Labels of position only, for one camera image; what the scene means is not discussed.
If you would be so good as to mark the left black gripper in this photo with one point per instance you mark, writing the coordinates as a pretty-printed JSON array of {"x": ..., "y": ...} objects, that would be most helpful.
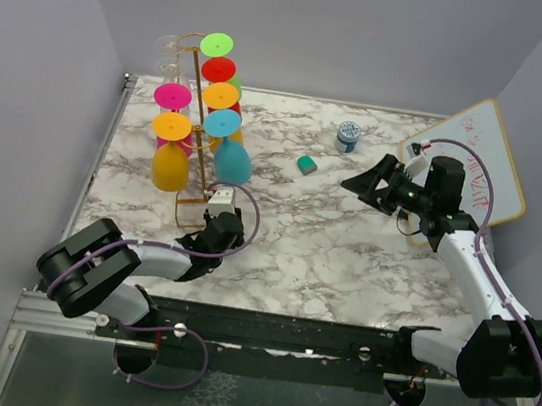
[{"x": 238, "y": 242}]

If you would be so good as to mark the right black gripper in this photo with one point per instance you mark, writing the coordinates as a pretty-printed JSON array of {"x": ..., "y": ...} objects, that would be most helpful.
[{"x": 391, "y": 169}]

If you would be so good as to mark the blue wine glass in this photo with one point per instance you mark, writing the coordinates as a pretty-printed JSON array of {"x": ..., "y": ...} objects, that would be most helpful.
[{"x": 231, "y": 160}]

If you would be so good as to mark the gold wire glass rack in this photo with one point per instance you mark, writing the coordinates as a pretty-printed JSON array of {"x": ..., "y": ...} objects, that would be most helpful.
[{"x": 200, "y": 144}]

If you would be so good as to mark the orange wine glass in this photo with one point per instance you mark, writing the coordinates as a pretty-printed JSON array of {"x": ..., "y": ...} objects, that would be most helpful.
[
  {"x": 170, "y": 163},
  {"x": 222, "y": 95}
]

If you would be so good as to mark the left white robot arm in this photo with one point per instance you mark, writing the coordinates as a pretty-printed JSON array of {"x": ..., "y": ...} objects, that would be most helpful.
[{"x": 87, "y": 271}]

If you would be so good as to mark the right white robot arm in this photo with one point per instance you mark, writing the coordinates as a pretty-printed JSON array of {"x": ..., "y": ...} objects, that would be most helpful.
[{"x": 503, "y": 356}]

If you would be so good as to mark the pink wine glass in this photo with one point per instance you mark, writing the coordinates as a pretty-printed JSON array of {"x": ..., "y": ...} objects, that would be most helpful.
[{"x": 174, "y": 97}]

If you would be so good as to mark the red wine glass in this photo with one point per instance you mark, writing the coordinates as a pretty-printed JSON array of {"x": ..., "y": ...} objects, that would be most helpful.
[{"x": 224, "y": 90}]

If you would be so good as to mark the clear wine glass lower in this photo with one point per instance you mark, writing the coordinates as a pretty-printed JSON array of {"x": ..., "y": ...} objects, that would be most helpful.
[{"x": 168, "y": 69}]

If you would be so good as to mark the clear wine glass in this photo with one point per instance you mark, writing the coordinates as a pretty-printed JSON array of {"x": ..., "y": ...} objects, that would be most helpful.
[
  {"x": 168, "y": 69},
  {"x": 168, "y": 45}
]

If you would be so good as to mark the green wine glass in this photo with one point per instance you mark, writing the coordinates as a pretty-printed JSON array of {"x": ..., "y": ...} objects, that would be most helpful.
[{"x": 217, "y": 45}]

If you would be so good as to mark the clear wine glass upper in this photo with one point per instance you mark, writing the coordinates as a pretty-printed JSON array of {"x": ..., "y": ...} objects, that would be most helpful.
[{"x": 168, "y": 45}]

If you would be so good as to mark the blue white round jar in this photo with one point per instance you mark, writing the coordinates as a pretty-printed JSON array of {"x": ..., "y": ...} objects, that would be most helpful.
[{"x": 347, "y": 136}]

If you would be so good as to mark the green grey eraser block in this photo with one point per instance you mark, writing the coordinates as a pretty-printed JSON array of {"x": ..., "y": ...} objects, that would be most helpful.
[{"x": 306, "y": 165}]

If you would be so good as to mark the yellow framed whiteboard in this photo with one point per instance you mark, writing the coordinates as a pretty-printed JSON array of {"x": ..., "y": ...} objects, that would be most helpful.
[{"x": 492, "y": 189}]

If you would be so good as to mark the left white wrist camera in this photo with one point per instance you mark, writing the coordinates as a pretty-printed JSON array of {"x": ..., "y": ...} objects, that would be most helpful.
[{"x": 221, "y": 201}]

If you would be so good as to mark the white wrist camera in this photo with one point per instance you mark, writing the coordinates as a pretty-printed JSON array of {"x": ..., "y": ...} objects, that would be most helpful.
[
  {"x": 221, "y": 201},
  {"x": 418, "y": 161}
]

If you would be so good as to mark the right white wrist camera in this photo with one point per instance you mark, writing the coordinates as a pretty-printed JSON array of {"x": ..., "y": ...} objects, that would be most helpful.
[{"x": 418, "y": 161}]

